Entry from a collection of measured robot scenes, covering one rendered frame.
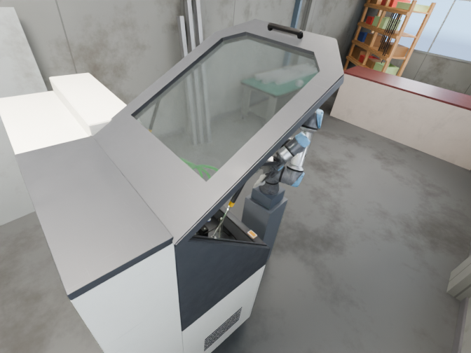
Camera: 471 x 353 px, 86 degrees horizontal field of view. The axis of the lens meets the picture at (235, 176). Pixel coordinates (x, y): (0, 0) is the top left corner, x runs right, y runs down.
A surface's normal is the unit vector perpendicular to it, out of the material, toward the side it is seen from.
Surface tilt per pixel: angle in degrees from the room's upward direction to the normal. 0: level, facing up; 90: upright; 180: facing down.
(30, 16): 90
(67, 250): 0
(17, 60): 81
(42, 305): 0
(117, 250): 0
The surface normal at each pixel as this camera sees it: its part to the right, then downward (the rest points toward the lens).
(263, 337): 0.10, -0.78
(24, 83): 0.74, 0.36
